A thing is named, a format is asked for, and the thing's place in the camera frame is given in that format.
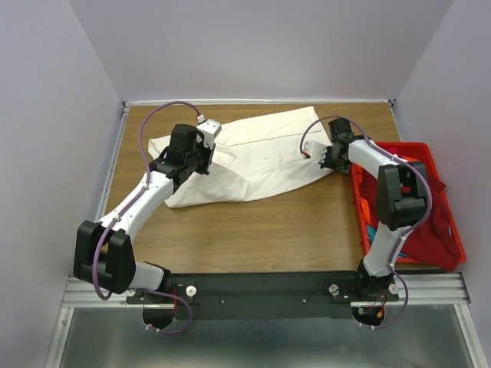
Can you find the white t shirt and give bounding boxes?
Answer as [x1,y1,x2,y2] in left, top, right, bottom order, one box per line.
[165,107,330,208]

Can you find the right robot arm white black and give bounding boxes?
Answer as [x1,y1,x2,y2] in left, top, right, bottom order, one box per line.
[319,117,433,301]

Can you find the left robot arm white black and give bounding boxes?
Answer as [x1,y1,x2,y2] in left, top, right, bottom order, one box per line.
[74,120,222,303]

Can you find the orange t shirt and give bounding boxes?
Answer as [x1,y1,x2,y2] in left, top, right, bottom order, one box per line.
[352,164,427,231]

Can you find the teal t shirt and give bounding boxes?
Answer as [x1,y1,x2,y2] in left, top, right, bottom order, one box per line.
[365,225,410,259]

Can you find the red plastic bin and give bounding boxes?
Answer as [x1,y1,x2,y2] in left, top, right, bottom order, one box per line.
[346,141,467,271]

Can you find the dark red t shirt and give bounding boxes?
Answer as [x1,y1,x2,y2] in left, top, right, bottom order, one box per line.
[351,148,465,271]

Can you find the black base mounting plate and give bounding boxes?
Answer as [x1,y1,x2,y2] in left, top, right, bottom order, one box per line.
[127,271,399,327]

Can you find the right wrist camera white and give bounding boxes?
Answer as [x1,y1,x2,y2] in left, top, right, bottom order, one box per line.
[302,141,330,164]

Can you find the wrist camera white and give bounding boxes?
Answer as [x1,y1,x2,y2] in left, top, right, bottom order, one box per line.
[197,120,222,150]
[302,141,330,164]

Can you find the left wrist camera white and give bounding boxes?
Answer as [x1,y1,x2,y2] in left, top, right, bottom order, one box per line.
[197,120,222,150]

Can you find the aluminium table frame rail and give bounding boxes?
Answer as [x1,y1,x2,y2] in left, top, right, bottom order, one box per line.
[44,101,130,367]

